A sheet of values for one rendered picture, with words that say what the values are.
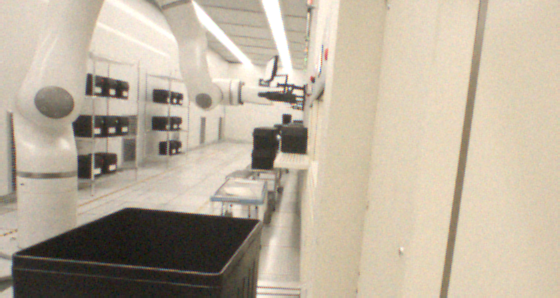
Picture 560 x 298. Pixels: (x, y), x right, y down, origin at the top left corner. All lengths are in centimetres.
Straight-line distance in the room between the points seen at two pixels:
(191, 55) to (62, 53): 31
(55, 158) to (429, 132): 95
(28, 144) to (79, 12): 33
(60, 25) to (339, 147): 83
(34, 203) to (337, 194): 83
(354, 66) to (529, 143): 21
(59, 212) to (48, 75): 32
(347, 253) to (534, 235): 21
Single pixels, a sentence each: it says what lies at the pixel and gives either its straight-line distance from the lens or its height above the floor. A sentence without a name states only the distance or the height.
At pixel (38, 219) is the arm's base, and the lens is 111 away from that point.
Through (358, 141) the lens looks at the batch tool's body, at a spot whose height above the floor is 112.
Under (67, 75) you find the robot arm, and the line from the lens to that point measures 105.
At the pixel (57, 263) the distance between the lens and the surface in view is 60.
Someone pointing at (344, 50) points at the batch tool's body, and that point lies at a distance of 41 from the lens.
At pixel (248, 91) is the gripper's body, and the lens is 119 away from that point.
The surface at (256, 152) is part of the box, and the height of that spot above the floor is 67.
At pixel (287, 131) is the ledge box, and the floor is 101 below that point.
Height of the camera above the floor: 114
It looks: 7 degrees down
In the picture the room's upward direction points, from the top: 5 degrees clockwise
